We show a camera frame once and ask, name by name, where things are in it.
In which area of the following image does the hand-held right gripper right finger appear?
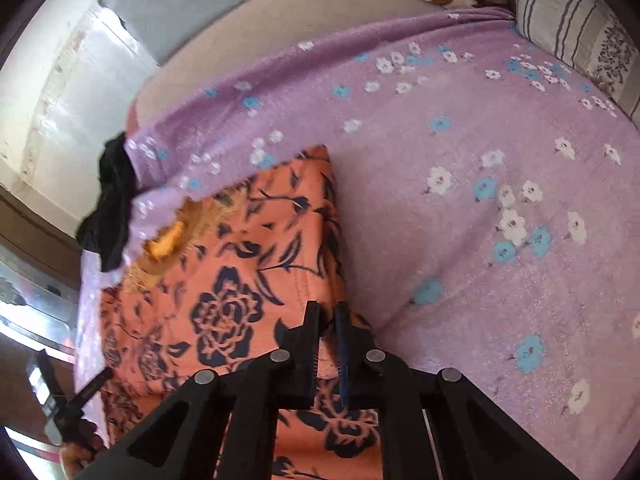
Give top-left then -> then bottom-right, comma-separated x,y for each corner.
333,302 -> 582,480

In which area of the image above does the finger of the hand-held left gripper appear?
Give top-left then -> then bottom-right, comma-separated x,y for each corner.
67,367 -> 114,413

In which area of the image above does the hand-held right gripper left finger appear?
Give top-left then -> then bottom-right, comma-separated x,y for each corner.
102,301 -> 321,480

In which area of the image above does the orange floral garment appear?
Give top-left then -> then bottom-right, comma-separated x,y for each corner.
99,145 -> 387,480

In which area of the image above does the person's left hand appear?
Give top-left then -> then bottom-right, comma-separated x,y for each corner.
59,417 -> 107,478

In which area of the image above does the metal framed window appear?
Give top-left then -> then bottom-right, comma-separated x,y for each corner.
0,255 -> 81,356

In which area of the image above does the black cloth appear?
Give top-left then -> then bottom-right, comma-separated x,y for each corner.
76,132 -> 142,273

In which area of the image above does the purple floral bedsheet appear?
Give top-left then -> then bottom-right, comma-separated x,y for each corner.
74,6 -> 640,480

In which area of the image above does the pink mattress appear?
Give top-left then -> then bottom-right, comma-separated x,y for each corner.
126,0 -> 451,133

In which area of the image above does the striped pillow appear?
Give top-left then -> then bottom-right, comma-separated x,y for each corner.
515,0 -> 640,128

